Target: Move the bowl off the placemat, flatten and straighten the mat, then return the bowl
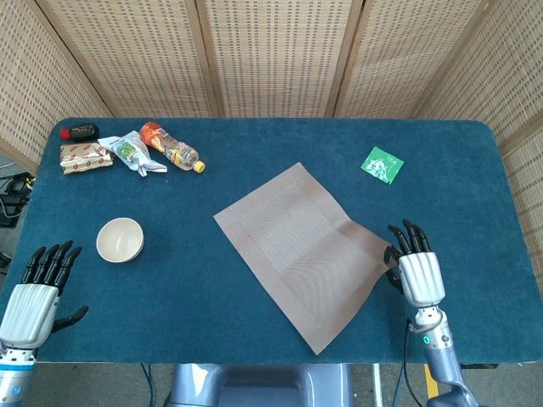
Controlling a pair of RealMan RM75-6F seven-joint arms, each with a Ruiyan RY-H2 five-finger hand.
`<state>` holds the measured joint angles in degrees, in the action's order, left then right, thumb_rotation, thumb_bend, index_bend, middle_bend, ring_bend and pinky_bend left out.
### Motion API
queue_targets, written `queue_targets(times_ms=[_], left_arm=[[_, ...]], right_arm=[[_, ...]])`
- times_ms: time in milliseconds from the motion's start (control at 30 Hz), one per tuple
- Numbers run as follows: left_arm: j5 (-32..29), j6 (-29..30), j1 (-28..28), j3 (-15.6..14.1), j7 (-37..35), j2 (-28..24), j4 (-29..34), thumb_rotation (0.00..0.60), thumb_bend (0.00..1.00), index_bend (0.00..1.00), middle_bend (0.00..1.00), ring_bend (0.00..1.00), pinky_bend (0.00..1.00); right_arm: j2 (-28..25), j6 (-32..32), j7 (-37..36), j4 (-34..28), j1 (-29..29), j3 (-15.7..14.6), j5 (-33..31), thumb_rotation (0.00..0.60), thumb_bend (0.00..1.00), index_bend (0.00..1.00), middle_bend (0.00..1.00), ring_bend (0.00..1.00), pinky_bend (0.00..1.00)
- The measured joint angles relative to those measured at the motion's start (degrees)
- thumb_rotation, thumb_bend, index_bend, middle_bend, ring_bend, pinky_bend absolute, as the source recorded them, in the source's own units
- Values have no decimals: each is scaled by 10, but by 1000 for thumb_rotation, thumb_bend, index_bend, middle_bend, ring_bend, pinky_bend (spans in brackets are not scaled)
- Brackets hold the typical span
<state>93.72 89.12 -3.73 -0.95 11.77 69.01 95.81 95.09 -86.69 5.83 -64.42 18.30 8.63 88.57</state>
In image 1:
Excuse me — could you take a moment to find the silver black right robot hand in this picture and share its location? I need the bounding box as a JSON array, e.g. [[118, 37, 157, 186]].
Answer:
[[383, 219, 446, 307]]

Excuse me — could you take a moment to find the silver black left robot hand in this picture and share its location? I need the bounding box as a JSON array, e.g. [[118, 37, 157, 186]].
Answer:
[[0, 240, 90, 350]]

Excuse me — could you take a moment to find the beige bowl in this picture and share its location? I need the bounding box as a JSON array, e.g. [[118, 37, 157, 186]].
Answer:
[[96, 217, 145, 265]]

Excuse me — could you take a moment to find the woven beige placemat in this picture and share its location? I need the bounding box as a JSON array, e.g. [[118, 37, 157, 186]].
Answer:
[[212, 161, 394, 356]]

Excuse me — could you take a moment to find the yellow floor tape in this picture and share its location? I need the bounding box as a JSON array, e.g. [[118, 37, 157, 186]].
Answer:
[[423, 363, 440, 399]]

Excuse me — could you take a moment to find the metal table leg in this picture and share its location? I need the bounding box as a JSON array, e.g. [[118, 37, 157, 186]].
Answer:
[[372, 363, 384, 407]]

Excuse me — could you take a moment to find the green sachet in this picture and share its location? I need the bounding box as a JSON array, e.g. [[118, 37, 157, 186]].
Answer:
[[360, 146, 406, 186]]

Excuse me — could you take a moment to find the gold foil packet red print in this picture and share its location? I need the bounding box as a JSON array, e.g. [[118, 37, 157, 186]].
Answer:
[[59, 142, 116, 176]]

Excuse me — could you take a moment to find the crumpled white green snack bag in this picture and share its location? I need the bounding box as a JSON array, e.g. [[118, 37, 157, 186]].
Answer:
[[97, 131, 169, 178]]

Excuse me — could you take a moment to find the black box with red end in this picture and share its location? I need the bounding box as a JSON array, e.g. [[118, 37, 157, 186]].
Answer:
[[58, 122, 101, 141]]

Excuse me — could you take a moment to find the blue-grey robot torso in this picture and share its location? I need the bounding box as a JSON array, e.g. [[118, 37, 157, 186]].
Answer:
[[163, 363, 353, 407]]

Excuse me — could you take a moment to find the woven bamboo screen panel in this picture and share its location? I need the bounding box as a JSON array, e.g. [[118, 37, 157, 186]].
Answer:
[[195, 0, 365, 119], [36, 0, 220, 119], [413, 0, 543, 293], [326, 0, 491, 119], [0, 0, 114, 175]]

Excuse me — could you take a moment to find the plastic bottle with yellow cap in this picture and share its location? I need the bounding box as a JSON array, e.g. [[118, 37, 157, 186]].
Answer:
[[139, 121, 207, 174]]

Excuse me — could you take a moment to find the black right hand cable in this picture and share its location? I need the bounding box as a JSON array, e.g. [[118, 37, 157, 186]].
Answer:
[[398, 321, 425, 407]]

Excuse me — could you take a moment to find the blue cable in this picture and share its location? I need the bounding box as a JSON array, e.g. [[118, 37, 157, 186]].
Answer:
[[142, 363, 154, 407]]

